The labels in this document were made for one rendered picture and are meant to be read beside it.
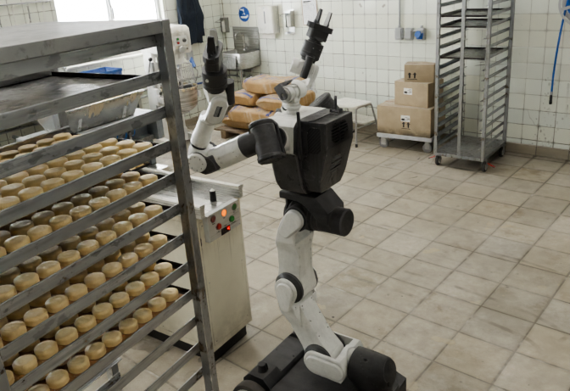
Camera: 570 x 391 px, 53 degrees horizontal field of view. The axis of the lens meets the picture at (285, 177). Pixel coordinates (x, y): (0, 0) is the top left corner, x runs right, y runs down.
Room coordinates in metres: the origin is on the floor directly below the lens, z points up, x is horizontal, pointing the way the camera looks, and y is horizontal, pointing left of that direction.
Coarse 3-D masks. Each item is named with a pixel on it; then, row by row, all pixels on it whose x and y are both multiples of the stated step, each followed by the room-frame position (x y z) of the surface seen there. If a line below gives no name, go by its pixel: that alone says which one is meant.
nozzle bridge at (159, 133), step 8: (136, 112) 3.31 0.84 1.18; (144, 112) 3.29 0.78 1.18; (120, 120) 3.13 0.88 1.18; (160, 120) 3.29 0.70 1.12; (96, 128) 2.99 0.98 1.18; (144, 128) 3.30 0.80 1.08; (152, 128) 3.29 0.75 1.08; (160, 128) 3.28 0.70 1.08; (32, 136) 2.93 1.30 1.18; (136, 136) 3.24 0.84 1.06; (144, 136) 3.26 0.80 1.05; (152, 136) 3.27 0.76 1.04; (160, 136) 3.28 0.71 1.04; (152, 160) 3.34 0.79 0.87
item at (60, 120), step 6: (60, 114) 1.68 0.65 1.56; (54, 120) 1.69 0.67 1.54; (60, 120) 1.68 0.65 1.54; (66, 120) 1.70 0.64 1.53; (54, 126) 1.69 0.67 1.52; (60, 126) 1.68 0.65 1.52; (114, 366) 1.69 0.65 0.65; (108, 372) 1.69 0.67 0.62; (114, 372) 1.68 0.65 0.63; (108, 378) 1.69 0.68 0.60; (120, 390) 1.69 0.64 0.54
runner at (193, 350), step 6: (192, 348) 1.43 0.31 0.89; (198, 348) 1.45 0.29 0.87; (186, 354) 1.41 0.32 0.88; (192, 354) 1.43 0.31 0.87; (180, 360) 1.38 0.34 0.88; (186, 360) 1.40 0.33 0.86; (174, 366) 1.36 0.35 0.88; (180, 366) 1.38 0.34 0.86; (168, 372) 1.34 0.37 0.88; (174, 372) 1.36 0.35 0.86; (162, 378) 1.32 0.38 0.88; (168, 378) 1.33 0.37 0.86; (150, 384) 1.28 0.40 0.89; (156, 384) 1.29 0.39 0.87; (162, 384) 1.31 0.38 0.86; (144, 390) 1.26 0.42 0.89; (150, 390) 1.27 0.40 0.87; (156, 390) 1.29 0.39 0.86
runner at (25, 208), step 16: (160, 144) 1.43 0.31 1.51; (128, 160) 1.33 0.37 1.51; (144, 160) 1.37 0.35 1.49; (96, 176) 1.24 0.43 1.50; (112, 176) 1.28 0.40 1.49; (48, 192) 1.13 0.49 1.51; (64, 192) 1.16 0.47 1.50; (16, 208) 1.06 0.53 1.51; (32, 208) 1.09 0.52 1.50; (0, 224) 1.03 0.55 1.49
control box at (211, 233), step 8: (232, 200) 2.68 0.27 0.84; (216, 208) 2.59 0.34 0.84; (224, 208) 2.60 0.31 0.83; (208, 216) 2.50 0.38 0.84; (216, 216) 2.55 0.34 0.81; (224, 216) 2.59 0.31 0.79; (208, 224) 2.50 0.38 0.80; (216, 224) 2.54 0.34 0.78; (224, 224) 2.59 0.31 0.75; (232, 224) 2.64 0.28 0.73; (208, 232) 2.50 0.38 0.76; (216, 232) 2.54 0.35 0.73; (208, 240) 2.50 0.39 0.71
